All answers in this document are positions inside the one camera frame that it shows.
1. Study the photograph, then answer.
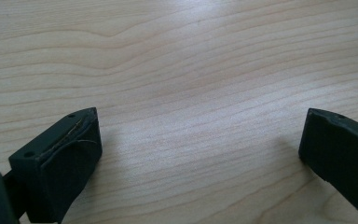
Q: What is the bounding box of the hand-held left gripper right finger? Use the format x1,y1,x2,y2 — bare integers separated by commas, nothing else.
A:
297,107,358,224

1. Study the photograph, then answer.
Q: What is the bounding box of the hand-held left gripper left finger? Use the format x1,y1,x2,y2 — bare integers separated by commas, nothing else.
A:
8,106,103,224

